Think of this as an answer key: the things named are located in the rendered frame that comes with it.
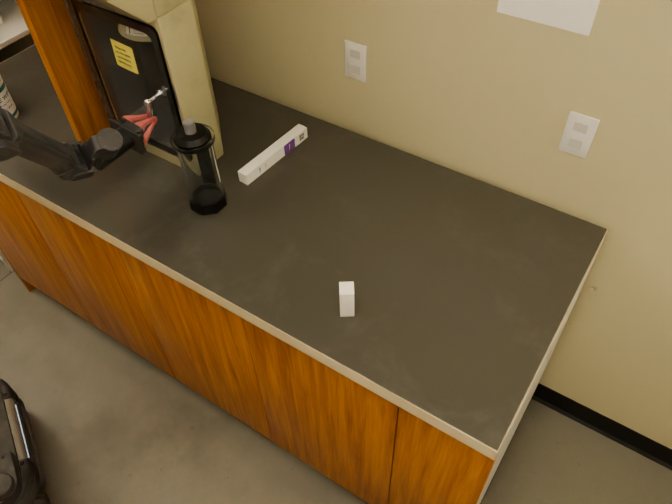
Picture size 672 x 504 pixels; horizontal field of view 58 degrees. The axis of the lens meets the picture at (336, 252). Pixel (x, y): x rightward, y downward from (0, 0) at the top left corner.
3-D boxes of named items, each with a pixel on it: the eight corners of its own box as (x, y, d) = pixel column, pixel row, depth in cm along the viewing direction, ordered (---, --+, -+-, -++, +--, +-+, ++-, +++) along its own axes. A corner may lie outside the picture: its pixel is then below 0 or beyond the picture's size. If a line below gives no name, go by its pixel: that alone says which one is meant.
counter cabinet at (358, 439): (137, 200, 303) (74, 33, 235) (529, 402, 225) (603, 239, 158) (27, 290, 267) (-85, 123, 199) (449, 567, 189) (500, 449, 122)
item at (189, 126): (193, 127, 154) (188, 105, 149) (220, 140, 150) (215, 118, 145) (167, 146, 149) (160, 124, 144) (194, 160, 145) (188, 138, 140)
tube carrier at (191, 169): (207, 180, 169) (191, 117, 153) (236, 195, 165) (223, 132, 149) (179, 203, 163) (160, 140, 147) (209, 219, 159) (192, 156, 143)
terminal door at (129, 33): (116, 126, 180) (67, -5, 150) (192, 161, 169) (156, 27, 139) (114, 128, 180) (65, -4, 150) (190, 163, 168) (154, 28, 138)
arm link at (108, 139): (54, 149, 143) (69, 182, 143) (61, 129, 134) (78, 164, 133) (103, 138, 150) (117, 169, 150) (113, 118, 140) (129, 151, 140)
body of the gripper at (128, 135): (113, 115, 151) (91, 130, 147) (144, 132, 148) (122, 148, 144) (118, 134, 156) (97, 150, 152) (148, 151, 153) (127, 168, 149)
